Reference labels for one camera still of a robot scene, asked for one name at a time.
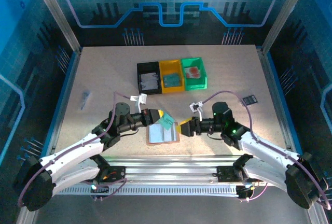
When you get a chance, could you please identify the teal VIP card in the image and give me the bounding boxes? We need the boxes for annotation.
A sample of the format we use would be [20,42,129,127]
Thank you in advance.
[159,113,175,131]
[163,73,182,88]

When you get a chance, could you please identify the white card red circles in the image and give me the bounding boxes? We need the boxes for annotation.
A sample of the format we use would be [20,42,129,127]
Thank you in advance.
[184,66,201,76]

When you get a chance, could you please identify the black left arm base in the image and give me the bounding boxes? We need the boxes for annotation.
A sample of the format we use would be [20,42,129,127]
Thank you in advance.
[79,165,127,183]

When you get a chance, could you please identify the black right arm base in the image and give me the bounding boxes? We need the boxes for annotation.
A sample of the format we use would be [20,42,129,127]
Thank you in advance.
[216,165,264,183]

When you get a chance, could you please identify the white cards stack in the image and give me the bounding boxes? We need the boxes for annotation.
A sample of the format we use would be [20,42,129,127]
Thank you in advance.
[140,73,159,91]

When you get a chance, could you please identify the small dark chip card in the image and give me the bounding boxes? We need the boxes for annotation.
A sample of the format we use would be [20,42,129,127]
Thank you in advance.
[242,94,259,105]

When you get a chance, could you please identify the teal cards stack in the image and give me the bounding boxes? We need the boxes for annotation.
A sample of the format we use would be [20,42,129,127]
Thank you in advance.
[163,74,182,85]

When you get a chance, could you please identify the black plastic bin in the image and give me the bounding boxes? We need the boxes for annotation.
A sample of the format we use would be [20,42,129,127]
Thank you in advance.
[137,62,163,97]

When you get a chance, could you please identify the yellow plastic bin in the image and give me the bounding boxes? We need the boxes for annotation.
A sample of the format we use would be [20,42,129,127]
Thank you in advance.
[159,60,186,95]

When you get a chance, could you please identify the green plastic bin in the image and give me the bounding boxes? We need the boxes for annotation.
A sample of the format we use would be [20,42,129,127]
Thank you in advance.
[181,57,209,92]

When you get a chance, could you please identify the clear plastic bag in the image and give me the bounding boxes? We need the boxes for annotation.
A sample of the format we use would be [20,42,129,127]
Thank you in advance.
[79,90,92,110]

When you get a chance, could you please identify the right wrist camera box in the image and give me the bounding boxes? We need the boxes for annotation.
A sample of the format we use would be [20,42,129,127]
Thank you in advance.
[189,101,204,121]

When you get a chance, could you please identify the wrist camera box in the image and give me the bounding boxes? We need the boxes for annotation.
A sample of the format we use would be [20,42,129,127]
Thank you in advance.
[129,93,148,113]
[189,101,204,121]

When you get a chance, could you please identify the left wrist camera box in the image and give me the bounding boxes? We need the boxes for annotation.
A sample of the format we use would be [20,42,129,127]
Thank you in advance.
[129,93,148,113]

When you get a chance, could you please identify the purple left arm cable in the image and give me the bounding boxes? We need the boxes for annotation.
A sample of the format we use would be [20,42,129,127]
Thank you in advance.
[17,91,135,208]

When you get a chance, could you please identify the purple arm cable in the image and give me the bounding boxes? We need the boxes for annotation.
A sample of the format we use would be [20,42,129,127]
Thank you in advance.
[202,91,331,211]
[17,91,135,208]

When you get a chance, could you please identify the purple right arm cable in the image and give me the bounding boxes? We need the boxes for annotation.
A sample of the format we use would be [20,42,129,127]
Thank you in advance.
[202,91,331,211]

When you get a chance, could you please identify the aluminium mounting rail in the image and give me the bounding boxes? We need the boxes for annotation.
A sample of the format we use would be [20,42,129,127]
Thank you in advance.
[54,155,294,183]

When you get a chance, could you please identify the white slotted cable duct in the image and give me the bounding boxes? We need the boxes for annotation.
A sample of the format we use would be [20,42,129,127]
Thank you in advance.
[54,184,241,197]

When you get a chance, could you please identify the aluminium side rail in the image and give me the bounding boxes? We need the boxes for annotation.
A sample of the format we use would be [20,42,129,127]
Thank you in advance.
[256,47,308,164]
[38,49,83,164]

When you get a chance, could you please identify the aluminium frame post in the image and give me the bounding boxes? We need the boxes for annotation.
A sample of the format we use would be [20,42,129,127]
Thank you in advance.
[28,0,82,55]
[260,0,313,55]

